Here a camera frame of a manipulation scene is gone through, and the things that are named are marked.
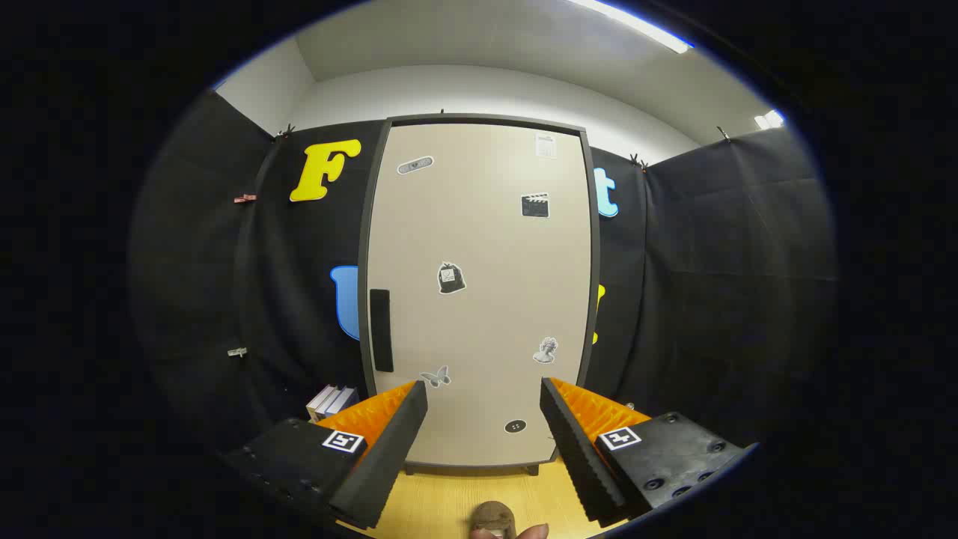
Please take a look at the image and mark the black door handle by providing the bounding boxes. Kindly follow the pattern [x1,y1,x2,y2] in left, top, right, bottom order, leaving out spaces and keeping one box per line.
[370,288,394,373]

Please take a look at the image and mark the long ceiling light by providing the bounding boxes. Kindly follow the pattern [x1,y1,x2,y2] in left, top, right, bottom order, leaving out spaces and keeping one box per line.
[569,0,693,55]

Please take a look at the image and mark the white book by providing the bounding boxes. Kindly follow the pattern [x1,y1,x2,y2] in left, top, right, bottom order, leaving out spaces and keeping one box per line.
[305,384,338,421]

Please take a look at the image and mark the black backdrop cloth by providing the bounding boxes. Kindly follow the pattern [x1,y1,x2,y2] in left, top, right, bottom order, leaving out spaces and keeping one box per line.
[127,90,838,465]

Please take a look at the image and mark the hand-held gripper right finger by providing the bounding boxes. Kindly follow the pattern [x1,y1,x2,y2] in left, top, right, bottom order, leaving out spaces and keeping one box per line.
[540,377,749,527]

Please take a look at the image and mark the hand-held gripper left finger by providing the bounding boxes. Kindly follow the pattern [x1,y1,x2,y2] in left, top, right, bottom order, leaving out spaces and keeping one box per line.
[221,380,429,531]

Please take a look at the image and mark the beige shoe cabinet door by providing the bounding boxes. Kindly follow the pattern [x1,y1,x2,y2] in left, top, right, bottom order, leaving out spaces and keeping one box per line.
[365,124,596,469]

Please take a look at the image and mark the dark grey shoe cabinet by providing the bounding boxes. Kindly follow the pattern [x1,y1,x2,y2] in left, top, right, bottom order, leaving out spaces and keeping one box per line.
[357,114,602,477]

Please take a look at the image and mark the brown fuzzy slipper shoe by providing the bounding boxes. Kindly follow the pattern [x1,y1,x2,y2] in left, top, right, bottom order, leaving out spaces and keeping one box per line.
[469,501,519,539]

